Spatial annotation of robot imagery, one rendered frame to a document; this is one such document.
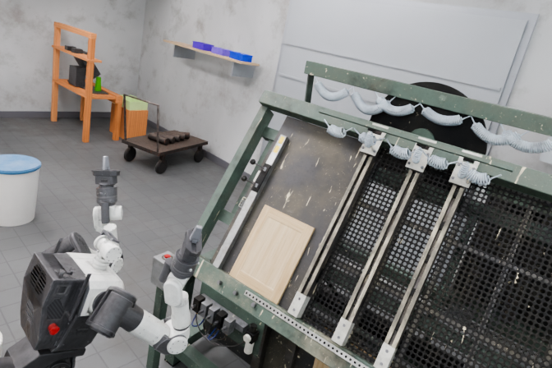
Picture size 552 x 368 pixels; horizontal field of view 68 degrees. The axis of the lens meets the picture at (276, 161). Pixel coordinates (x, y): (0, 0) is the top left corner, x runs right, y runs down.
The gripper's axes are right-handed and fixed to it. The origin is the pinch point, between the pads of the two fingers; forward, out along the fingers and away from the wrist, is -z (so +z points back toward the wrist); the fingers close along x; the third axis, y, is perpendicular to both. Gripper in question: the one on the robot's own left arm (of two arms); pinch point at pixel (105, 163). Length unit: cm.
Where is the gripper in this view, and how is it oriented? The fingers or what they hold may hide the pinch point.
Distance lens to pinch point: 200.1
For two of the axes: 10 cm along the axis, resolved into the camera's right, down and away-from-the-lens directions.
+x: 9.8, 0.3, -1.8
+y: -1.8, 1.0, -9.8
